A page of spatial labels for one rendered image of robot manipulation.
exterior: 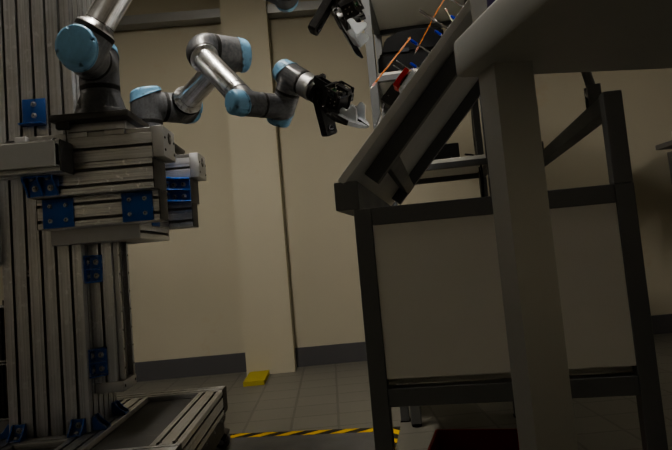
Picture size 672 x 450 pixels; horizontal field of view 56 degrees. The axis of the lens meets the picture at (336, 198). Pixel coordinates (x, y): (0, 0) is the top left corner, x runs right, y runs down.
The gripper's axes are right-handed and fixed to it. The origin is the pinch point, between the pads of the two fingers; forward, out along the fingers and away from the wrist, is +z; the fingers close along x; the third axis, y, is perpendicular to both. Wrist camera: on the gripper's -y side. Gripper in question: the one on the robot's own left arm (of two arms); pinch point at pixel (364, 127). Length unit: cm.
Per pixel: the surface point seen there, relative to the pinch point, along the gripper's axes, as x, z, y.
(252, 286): 74, -115, -198
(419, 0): 121, -73, -7
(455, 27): -1.2, 20.2, 36.8
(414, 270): -27, 42, -7
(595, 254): -4, 69, 6
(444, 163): 80, -15, -50
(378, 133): -20.4, 19.4, 14.7
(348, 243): 138, -96, -181
